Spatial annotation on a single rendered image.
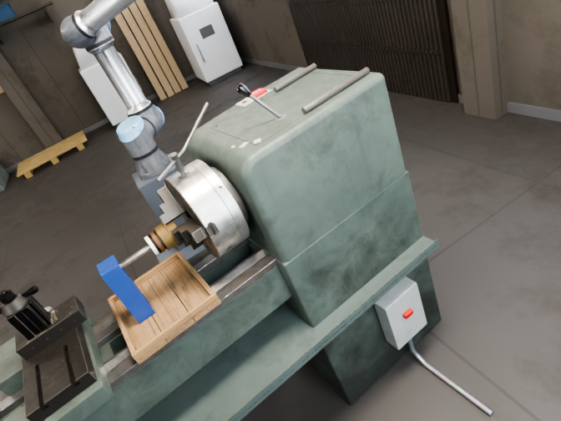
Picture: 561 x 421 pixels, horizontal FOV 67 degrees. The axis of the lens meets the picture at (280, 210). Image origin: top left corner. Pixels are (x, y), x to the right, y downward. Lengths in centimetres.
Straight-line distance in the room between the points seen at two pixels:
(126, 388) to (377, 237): 99
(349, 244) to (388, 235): 20
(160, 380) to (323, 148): 89
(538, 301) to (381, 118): 122
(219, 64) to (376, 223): 627
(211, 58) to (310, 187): 634
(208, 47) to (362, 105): 625
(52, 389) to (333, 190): 100
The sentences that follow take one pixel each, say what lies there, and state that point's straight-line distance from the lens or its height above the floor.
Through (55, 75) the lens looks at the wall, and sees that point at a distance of 847.
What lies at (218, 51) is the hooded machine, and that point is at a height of 45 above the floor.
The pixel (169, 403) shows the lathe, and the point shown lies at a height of 54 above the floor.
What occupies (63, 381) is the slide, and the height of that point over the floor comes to 97.
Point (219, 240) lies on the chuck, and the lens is 132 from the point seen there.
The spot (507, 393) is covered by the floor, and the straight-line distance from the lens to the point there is 201.
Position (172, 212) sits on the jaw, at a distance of 142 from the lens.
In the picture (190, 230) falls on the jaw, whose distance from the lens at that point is 132.
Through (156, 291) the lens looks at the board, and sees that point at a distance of 158.
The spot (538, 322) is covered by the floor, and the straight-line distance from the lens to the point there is 221.
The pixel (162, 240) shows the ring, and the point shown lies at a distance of 139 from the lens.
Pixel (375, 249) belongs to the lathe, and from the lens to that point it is 165.
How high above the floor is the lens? 174
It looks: 32 degrees down
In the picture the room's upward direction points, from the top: 24 degrees counter-clockwise
